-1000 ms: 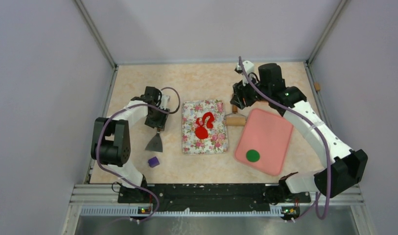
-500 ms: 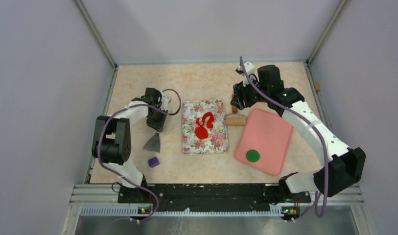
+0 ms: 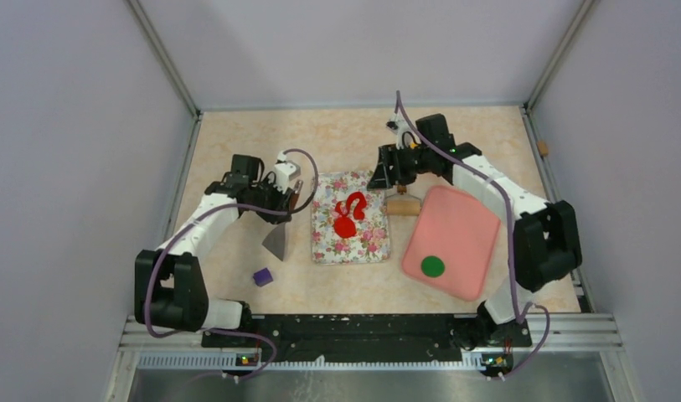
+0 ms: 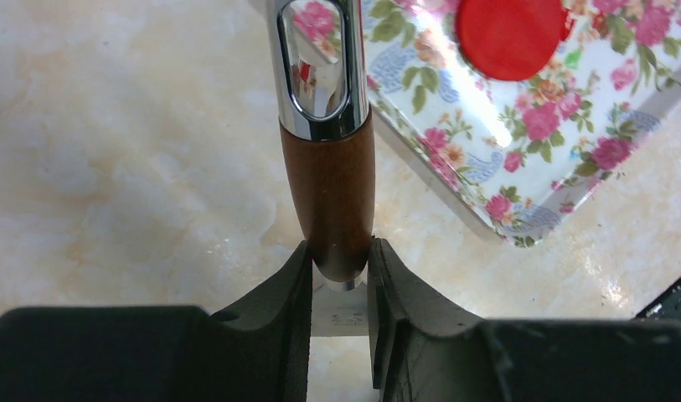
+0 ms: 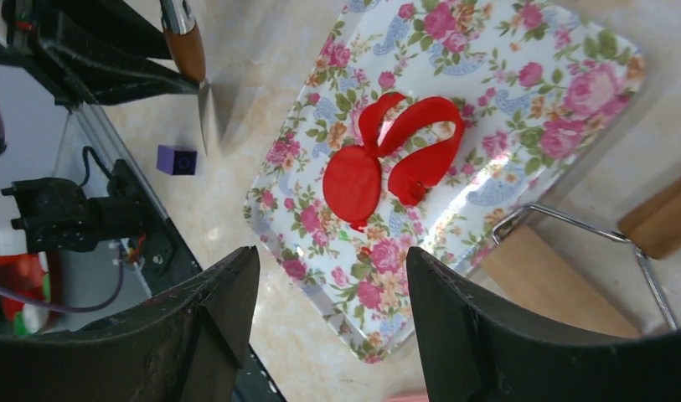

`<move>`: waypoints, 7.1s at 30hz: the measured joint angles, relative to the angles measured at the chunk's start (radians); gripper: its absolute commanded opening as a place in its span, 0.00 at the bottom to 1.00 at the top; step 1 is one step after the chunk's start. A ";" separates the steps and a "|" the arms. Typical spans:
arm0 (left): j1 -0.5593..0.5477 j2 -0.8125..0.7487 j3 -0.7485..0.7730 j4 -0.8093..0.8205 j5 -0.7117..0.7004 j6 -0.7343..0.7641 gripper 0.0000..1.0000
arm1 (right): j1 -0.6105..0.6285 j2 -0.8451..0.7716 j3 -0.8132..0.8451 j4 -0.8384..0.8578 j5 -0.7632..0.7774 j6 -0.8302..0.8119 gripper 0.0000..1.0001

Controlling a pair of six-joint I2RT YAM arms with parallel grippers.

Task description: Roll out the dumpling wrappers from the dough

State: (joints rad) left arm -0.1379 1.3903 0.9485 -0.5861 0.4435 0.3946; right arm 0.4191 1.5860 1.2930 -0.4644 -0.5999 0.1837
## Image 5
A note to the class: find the wooden rolling pin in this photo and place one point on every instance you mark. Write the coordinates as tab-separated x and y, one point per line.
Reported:
572	271

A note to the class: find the metal scraper wooden handle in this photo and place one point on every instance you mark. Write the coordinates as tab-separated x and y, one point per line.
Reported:
218	97

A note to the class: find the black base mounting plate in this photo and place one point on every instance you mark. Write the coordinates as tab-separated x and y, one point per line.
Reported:
162	249

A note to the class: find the purple cube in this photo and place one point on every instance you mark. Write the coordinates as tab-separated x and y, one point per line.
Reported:
176	161

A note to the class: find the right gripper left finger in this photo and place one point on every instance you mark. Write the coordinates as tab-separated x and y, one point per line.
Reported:
107	360

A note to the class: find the red dough piece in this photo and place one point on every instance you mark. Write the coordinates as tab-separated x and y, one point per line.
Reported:
392	122

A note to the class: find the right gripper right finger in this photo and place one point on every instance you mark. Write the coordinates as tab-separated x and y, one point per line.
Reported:
475	345

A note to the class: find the floral rectangular tray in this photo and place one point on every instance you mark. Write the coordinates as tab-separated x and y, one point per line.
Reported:
535	84

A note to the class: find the red round dough wrapper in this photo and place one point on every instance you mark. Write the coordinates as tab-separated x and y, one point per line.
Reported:
351	185

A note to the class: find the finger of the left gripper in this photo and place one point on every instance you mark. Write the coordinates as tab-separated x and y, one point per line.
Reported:
98	72
116	23

